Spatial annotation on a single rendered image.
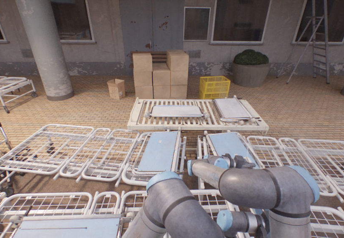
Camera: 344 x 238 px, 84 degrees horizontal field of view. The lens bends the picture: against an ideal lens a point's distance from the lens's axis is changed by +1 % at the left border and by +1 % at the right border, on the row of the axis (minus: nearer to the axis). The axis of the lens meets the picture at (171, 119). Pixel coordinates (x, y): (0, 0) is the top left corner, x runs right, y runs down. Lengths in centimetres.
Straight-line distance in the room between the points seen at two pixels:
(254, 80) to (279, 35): 205
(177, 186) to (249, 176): 22
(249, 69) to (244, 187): 536
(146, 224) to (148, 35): 619
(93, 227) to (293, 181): 133
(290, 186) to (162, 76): 388
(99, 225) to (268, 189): 126
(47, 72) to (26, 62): 293
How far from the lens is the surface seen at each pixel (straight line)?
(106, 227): 161
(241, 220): 105
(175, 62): 428
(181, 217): 55
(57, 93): 535
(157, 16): 652
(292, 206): 69
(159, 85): 438
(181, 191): 59
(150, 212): 63
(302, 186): 69
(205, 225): 56
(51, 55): 514
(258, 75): 601
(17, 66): 835
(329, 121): 504
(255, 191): 62
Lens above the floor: 189
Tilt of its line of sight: 29 degrees down
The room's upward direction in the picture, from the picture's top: 1 degrees clockwise
